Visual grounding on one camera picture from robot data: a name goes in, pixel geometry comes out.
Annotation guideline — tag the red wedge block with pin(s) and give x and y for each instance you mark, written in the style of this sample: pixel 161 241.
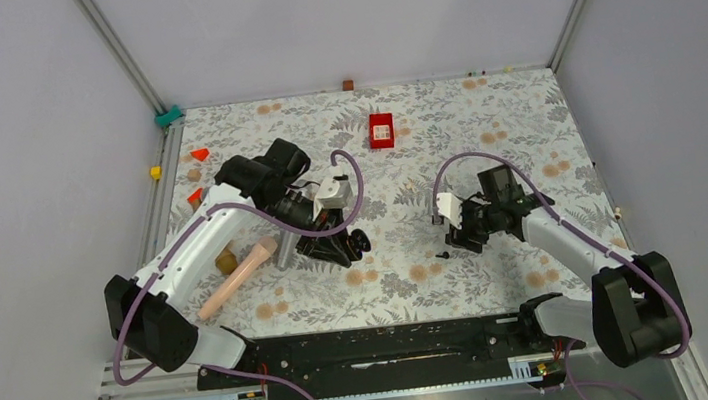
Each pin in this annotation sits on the red wedge block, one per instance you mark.
pixel 200 154

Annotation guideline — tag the red box with label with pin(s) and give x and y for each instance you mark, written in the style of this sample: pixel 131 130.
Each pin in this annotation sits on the red box with label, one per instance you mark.
pixel 381 131

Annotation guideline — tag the teal block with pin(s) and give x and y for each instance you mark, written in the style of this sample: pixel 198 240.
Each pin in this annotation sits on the teal block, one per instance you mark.
pixel 164 120

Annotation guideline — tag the floral table mat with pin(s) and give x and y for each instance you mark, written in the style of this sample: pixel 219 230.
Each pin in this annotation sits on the floral table mat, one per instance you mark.
pixel 446 132

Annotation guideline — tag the gold brown microphone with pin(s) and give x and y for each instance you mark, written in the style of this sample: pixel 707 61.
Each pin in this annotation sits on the gold brown microphone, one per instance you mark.
pixel 226 262

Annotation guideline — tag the silver microphone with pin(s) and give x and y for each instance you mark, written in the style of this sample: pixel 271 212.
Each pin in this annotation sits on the silver microphone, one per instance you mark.
pixel 286 250

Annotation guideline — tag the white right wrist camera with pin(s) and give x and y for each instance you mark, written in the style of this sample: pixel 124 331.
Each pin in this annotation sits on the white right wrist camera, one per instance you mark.
pixel 449 207

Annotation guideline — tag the aluminium corner rail left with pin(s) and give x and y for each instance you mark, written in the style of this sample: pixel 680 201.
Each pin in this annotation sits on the aluminium corner rail left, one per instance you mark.
pixel 132 103

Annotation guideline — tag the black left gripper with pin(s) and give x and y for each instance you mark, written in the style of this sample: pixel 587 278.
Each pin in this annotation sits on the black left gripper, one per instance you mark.
pixel 332 247

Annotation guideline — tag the yellow cube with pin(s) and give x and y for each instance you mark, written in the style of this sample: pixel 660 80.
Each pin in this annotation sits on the yellow cube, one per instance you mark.
pixel 155 172

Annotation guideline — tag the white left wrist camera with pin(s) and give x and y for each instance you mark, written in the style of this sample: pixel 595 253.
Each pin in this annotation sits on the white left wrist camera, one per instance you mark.
pixel 333 192

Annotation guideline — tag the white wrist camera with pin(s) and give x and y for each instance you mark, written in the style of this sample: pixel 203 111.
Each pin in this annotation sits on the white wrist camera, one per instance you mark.
pixel 333 192
pixel 449 207

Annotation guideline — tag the brown cube at wall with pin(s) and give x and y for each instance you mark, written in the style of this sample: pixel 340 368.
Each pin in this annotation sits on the brown cube at wall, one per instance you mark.
pixel 347 84

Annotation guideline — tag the pink microphone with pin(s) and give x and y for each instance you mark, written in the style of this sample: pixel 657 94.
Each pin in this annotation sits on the pink microphone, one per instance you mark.
pixel 261 251

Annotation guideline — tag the white slotted cable duct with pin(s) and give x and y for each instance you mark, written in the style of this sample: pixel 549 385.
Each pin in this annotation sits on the white slotted cable duct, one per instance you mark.
pixel 497 373

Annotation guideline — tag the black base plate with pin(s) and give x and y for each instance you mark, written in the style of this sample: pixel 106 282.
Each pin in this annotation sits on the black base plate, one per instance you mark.
pixel 347 355

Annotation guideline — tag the small coloured beads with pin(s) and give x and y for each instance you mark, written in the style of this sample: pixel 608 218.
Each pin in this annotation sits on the small coloured beads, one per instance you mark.
pixel 484 71

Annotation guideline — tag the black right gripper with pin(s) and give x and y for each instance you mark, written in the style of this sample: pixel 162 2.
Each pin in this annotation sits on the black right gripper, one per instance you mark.
pixel 461 237

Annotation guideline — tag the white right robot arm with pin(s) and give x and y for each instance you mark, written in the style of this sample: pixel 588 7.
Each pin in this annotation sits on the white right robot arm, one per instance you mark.
pixel 635 310

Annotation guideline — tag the black earbud charging case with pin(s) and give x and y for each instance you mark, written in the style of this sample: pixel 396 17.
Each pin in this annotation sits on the black earbud charging case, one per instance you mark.
pixel 358 244

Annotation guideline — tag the red block near microphones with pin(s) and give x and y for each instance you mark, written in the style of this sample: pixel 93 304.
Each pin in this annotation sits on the red block near microphones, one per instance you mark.
pixel 196 196

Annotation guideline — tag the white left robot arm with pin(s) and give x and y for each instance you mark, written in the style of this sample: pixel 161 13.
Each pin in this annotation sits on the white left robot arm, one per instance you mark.
pixel 145 310

